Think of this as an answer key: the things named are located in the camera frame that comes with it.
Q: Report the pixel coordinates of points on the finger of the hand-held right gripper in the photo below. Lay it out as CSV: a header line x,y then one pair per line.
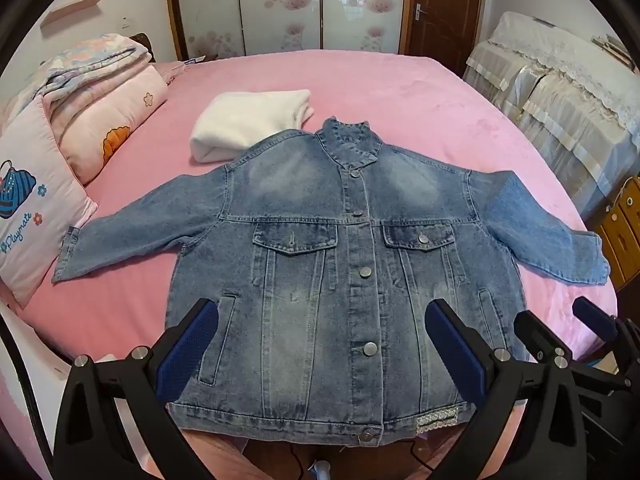
x,y
595,322
540,337

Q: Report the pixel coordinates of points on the floral folded quilt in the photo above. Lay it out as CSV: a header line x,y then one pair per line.
x,y
90,57

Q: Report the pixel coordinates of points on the pink bed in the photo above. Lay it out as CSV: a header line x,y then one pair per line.
x,y
425,100

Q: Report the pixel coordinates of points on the lace covered sofa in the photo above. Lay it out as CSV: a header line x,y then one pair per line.
x,y
565,100

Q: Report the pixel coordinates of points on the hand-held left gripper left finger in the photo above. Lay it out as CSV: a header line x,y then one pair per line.
x,y
187,355

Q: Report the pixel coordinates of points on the dark wooden headboard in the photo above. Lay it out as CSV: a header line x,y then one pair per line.
x,y
147,42

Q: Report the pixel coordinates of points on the brown wooden door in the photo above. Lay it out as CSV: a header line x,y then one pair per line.
x,y
445,0

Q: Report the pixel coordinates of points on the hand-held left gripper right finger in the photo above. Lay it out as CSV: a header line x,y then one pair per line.
x,y
457,355

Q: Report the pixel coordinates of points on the blue denim jacket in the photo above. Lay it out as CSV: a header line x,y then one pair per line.
x,y
310,260

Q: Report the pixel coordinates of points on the white folded garment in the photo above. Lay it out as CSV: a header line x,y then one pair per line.
x,y
250,115

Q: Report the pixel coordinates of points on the pink printed pillow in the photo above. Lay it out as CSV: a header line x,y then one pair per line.
x,y
35,200

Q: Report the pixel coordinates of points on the pink wall shelf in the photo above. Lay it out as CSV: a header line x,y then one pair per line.
x,y
75,7

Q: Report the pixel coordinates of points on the floral sliding door wardrobe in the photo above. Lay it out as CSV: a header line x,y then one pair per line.
x,y
280,5

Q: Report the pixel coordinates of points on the pink folded quilt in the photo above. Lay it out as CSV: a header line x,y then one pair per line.
x,y
115,110

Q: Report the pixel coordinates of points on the wooden cabinet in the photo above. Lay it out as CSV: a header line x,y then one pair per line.
x,y
622,230

